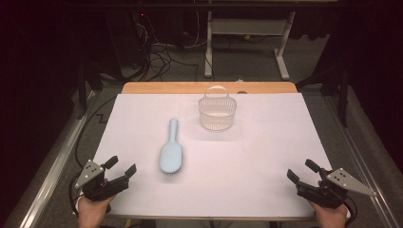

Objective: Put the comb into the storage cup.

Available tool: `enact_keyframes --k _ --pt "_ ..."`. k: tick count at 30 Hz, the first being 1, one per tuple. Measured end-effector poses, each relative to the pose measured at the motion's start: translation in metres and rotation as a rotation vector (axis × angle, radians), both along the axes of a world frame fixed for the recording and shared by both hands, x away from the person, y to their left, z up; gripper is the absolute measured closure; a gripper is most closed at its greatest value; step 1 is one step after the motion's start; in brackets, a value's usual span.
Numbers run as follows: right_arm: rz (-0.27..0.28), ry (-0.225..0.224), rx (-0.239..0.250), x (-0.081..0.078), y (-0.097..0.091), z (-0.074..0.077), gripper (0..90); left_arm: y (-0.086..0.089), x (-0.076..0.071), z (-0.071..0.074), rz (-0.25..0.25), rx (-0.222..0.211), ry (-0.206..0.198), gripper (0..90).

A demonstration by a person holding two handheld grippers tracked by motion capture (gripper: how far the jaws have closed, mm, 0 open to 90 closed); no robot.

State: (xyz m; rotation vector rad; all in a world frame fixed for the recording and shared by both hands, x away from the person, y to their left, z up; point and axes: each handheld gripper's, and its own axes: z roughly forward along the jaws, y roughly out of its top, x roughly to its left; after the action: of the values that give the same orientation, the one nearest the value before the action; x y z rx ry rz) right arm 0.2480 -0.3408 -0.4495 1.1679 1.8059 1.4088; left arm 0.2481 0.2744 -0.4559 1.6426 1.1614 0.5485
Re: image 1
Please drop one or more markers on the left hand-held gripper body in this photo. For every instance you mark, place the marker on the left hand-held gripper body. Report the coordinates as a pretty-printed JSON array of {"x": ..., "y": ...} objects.
[{"x": 95, "y": 186}]

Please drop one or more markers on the black metal stand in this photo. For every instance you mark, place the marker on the black metal stand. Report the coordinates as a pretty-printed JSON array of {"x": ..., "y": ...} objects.
[
  {"x": 342, "y": 95},
  {"x": 83, "y": 88}
]

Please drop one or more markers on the white plastic mesh basket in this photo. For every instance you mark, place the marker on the white plastic mesh basket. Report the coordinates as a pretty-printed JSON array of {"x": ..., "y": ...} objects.
[{"x": 217, "y": 110}]

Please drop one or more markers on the aluminium floor rail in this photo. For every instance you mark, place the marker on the aluminium floor rail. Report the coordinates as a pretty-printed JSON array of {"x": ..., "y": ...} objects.
[
  {"x": 60, "y": 158},
  {"x": 364, "y": 158}
]

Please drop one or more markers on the person's right hand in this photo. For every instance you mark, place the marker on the person's right hand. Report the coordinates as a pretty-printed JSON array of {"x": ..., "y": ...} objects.
[{"x": 331, "y": 217}]

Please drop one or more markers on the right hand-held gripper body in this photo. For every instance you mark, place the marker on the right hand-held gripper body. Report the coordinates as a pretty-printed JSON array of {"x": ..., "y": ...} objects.
[{"x": 329, "y": 191}]

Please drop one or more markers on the light blue hairbrush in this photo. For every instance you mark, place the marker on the light blue hairbrush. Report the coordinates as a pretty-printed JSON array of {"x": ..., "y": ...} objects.
[{"x": 171, "y": 155}]

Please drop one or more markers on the person's left hand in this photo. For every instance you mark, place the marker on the person's left hand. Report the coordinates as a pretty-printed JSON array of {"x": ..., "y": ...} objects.
[{"x": 92, "y": 210}]

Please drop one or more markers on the white table cover sheet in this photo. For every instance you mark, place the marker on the white table cover sheet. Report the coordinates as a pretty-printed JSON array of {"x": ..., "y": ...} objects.
[{"x": 253, "y": 158}]

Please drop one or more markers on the white metal desk frame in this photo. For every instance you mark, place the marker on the white metal desk frame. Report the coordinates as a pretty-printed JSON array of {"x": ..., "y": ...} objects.
[{"x": 250, "y": 27}]

